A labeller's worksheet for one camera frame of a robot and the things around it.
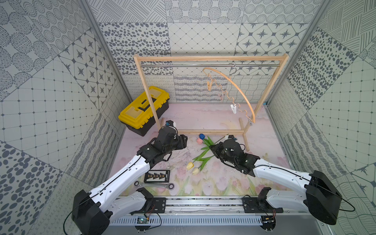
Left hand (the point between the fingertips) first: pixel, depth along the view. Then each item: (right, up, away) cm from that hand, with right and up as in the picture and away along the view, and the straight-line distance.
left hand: (183, 135), depth 76 cm
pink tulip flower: (+15, -7, +19) cm, 25 cm away
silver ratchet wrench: (-8, -29, +4) cm, 31 cm away
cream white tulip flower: (+6, -22, +7) cm, 24 cm away
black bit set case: (-15, -25, +7) cm, 30 cm away
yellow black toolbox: (-30, +10, +14) cm, 34 cm away
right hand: (+14, -7, +5) cm, 16 cm away
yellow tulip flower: (+10, -12, +2) cm, 16 cm away
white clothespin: (+27, +14, -1) cm, 30 cm away
